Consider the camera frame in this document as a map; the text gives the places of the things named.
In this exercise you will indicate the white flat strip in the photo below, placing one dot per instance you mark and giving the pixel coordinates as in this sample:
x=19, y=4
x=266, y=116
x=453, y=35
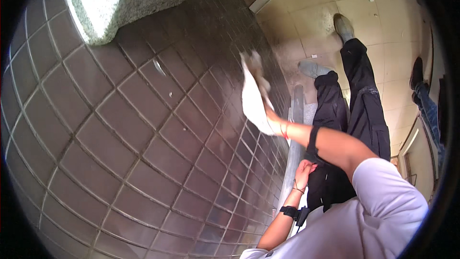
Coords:
x=261, y=1

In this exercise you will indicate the grey metal pole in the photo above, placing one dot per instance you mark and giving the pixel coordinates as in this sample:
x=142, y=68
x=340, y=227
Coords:
x=295, y=140

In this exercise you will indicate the grey granite counter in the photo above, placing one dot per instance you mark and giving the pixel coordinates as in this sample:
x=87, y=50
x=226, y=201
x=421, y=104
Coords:
x=118, y=0

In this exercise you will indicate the person's left hand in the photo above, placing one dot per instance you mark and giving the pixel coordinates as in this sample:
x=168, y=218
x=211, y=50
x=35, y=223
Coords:
x=304, y=174

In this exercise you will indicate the white cleaning cloth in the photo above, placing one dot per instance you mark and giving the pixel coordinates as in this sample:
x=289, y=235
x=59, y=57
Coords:
x=252, y=100

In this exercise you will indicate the person's right hand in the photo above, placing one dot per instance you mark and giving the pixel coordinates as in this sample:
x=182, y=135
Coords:
x=272, y=116

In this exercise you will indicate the person's left fingers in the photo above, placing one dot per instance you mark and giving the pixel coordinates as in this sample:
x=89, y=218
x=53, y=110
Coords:
x=311, y=167

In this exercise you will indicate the person's body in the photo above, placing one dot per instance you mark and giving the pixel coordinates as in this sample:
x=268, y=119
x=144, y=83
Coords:
x=363, y=219

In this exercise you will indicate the wooden door frame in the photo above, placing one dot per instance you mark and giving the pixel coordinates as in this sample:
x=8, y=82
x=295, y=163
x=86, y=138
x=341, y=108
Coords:
x=413, y=151

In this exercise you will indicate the black wrist band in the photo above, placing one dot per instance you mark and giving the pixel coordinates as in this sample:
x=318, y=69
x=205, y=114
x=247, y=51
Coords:
x=293, y=212
x=313, y=144

